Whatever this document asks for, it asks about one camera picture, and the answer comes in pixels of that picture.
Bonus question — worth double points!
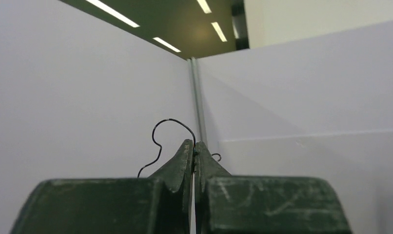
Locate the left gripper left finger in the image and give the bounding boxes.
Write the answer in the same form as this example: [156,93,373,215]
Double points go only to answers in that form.
[11,139,194,234]

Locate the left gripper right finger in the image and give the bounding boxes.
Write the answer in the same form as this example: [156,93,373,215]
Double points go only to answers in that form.
[195,142,352,234]

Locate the black cable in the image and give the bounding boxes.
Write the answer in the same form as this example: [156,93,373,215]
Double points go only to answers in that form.
[137,118,222,178]

